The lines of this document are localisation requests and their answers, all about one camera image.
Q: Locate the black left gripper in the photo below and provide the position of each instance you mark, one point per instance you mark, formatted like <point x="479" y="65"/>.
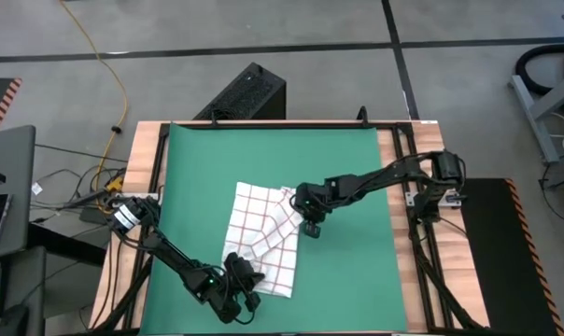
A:
<point x="239" y="273"/>

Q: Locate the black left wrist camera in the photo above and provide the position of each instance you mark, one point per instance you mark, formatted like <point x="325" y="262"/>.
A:
<point x="252" y="302"/>

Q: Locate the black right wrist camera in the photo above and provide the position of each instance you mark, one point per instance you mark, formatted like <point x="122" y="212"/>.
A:
<point x="311" y="230"/>

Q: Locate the grey desk top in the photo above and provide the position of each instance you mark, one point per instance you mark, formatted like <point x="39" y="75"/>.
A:
<point x="11" y="154"/>

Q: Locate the white paper tag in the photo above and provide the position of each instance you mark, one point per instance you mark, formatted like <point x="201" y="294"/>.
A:
<point x="37" y="189"/>

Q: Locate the grey low desk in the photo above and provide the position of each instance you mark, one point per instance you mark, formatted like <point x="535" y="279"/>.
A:
<point x="27" y="280"/>

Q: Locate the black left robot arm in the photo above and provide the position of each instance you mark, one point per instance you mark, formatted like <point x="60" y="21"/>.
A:
<point x="170" y="254"/>

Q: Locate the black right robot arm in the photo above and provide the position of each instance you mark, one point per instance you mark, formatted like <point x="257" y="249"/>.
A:
<point x="384" y="175"/>

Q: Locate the green table mat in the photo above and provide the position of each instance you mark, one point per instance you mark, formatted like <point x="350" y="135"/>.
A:
<point x="333" y="280"/>

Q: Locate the black mat clamp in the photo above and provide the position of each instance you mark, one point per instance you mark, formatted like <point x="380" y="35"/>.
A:
<point x="362" y="116"/>

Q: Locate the black aluminium table frame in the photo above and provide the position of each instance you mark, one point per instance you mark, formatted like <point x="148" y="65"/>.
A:
<point x="403" y="126"/>

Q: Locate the black computer tower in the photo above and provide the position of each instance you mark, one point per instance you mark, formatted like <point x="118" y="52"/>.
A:
<point x="249" y="93"/>

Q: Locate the white towel with red grid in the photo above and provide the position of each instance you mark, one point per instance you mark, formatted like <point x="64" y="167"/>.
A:
<point x="258" y="219"/>

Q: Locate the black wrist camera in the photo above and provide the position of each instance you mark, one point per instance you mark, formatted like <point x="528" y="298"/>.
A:
<point x="311" y="230"/>
<point x="252" y="302"/>

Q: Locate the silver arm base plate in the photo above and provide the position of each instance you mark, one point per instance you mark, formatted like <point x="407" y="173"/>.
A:
<point x="410" y="198"/>

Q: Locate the black power adapter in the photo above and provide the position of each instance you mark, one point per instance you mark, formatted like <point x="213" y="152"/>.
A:
<point x="94" y="215"/>

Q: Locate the grey metal stand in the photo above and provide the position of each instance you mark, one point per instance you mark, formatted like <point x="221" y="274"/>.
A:
<point x="536" y="119"/>

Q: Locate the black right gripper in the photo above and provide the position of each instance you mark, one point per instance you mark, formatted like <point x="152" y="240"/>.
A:
<point x="317" y="200"/>

